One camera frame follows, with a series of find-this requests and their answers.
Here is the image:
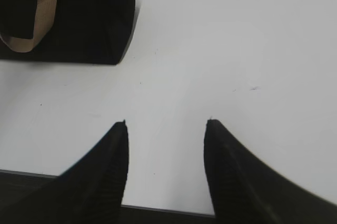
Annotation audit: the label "black tote bag tan handles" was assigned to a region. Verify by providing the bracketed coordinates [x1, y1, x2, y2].
[1, 0, 135, 65]

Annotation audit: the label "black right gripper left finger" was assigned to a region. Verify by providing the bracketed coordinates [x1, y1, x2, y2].
[1, 121, 129, 223]

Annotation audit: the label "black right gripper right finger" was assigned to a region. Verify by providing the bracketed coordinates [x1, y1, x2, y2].
[203, 119, 336, 223]

